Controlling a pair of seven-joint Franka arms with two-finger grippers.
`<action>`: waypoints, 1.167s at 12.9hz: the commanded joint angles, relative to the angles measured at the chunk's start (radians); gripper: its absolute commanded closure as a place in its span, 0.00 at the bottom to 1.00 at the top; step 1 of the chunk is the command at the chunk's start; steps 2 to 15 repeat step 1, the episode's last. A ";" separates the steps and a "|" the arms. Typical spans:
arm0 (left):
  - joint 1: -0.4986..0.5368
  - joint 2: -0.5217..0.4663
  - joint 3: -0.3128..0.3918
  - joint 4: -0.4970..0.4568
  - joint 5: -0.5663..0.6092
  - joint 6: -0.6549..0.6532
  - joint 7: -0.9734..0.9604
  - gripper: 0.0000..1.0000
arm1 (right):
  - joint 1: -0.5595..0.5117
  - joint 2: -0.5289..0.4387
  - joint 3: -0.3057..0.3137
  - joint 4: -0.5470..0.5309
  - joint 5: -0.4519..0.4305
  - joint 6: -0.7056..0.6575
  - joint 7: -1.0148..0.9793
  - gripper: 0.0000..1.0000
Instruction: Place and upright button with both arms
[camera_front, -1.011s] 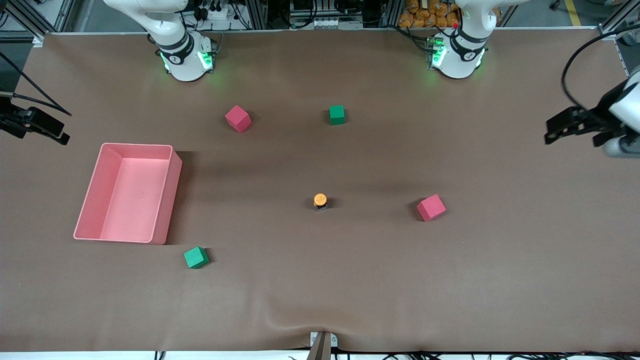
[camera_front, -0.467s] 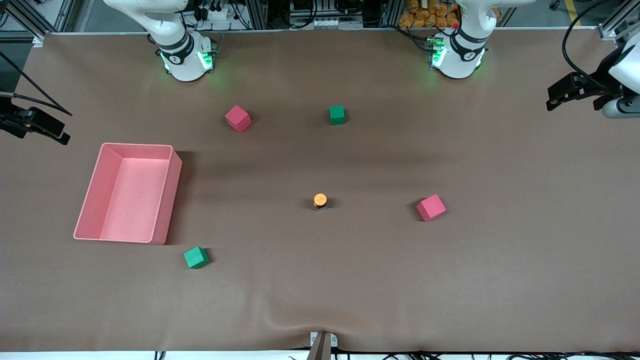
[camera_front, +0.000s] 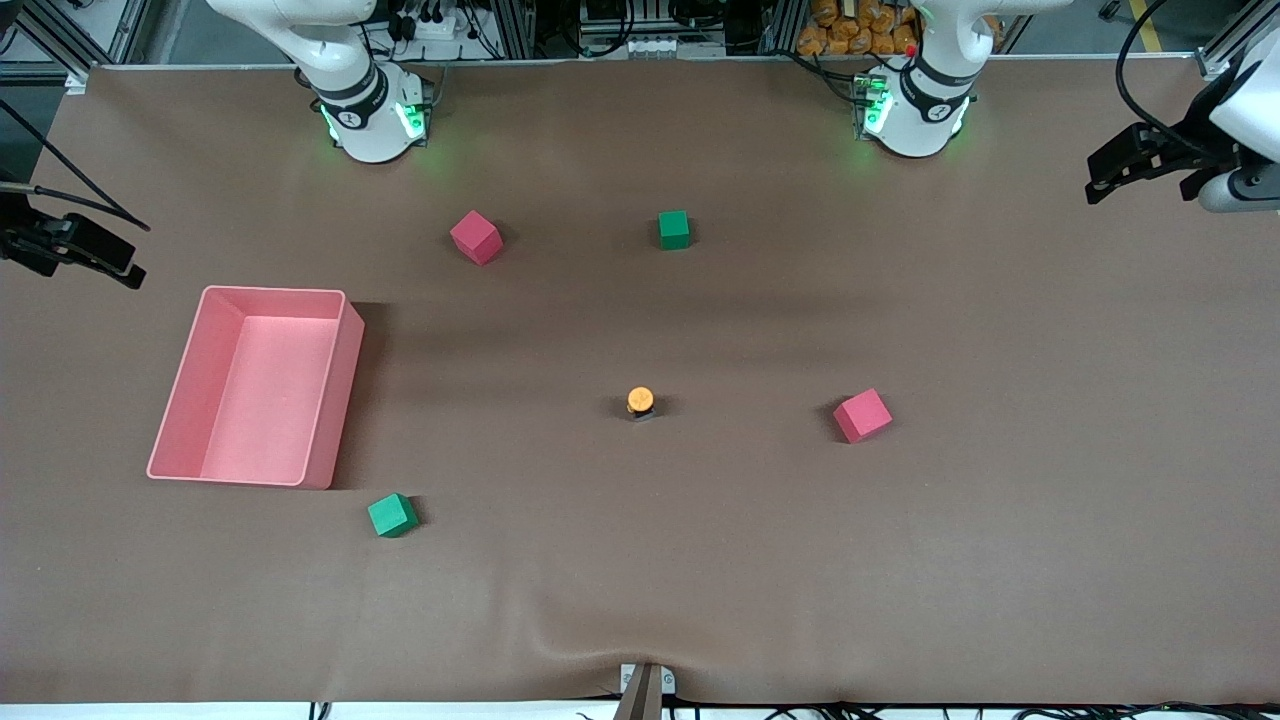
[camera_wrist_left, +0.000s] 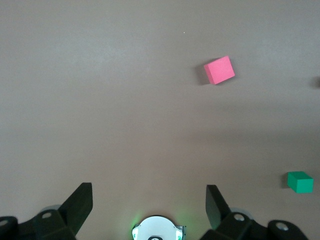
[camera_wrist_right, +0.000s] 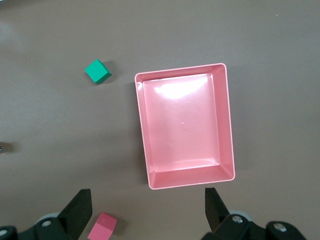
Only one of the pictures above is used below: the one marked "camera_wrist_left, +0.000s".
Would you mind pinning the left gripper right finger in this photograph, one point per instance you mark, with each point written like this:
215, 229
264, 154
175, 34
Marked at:
237, 227

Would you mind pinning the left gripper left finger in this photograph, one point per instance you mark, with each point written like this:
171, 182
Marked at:
50, 225

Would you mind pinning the orange capped push button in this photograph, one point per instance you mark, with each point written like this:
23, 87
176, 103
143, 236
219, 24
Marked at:
317, 82

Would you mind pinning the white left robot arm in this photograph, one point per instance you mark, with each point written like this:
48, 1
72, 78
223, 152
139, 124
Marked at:
155, 227

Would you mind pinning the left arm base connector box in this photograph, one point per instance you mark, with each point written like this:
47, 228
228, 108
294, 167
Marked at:
182, 232

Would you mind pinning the green foam cube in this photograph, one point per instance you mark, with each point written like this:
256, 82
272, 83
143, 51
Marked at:
300, 182

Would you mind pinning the brown table cover mat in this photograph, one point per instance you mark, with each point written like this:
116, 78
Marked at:
125, 87

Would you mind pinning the red foam cube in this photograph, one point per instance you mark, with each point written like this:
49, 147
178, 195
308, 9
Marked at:
220, 70

